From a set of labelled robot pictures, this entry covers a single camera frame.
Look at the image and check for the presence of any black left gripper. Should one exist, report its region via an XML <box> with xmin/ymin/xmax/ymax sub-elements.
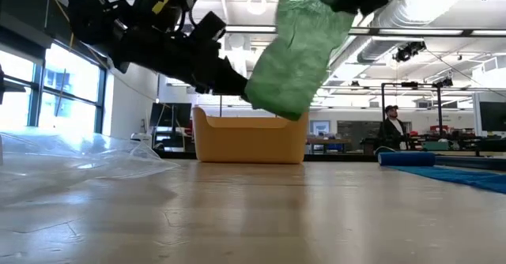
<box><xmin>108</xmin><ymin>28</ymin><xmax>254</xmax><ymax>102</ymax></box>

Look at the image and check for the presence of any green elastic bandage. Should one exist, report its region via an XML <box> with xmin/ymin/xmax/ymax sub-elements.
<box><xmin>244</xmin><ymin>0</ymin><xmax>357</xmax><ymax>122</ymax></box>

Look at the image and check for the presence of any clear plastic zip bag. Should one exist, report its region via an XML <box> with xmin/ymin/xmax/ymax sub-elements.
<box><xmin>0</xmin><ymin>131</ymin><xmax>179</xmax><ymax>206</ymax></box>

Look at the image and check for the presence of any blue elastic bandage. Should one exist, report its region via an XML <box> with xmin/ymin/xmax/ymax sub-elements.
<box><xmin>377</xmin><ymin>146</ymin><xmax>506</xmax><ymax>195</ymax></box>

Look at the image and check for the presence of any yellow plastic bin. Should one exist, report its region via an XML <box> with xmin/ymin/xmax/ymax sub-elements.
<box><xmin>192</xmin><ymin>106</ymin><xmax>309</xmax><ymax>165</ymax></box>

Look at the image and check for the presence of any black monitor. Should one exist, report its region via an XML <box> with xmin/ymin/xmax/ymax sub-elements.
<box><xmin>149</xmin><ymin>102</ymin><xmax>193</xmax><ymax>129</ymax></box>
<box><xmin>478</xmin><ymin>100</ymin><xmax>506</xmax><ymax>133</ymax></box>

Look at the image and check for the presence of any long ceiling light strip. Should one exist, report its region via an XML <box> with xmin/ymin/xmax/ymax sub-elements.
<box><xmin>223</xmin><ymin>23</ymin><xmax>506</xmax><ymax>36</ymax></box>

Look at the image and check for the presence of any black ceiling spotlight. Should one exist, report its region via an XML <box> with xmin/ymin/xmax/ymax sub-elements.
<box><xmin>393</xmin><ymin>40</ymin><xmax>427</xmax><ymax>63</ymax></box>

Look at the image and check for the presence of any white box device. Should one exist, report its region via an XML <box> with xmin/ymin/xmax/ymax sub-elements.
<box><xmin>131</xmin><ymin>132</ymin><xmax>153</xmax><ymax>153</ymax></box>

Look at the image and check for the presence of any person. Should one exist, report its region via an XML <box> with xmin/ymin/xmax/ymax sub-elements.
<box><xmin>377</xmin><ymin>104</ymin><xmax>410</xmax><ymax>151</ymax></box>

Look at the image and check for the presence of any large window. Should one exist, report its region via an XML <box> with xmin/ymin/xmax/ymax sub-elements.
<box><xmin>0</xmin><ymin>38</ymin><xmax>108</xmax><ymax>137</ymax></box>

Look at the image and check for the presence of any cluttered background workbench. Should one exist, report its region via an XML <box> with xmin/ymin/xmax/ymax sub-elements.
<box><xmin>306</xmin><ymin>123</ymin><xmax>506</xmax><ymax>154</ymax></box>

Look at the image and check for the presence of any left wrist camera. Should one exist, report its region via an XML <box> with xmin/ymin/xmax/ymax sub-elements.
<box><xmin>188</xmin><ymin>10</ymin><xmax>227</xmax><ymax>42</ymax></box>

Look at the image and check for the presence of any white coiled ceiling cable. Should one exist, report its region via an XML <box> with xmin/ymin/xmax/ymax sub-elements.
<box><xmin>246</xmin><ymin>0</ymin><xmax>268</xmax><ymax>16</ymax></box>

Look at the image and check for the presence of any black aluminium table frame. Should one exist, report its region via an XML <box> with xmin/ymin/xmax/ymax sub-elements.
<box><xmin>153</xmin><ymin>148</ymin><xmax>506</xmax><ymax>173</ymax></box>

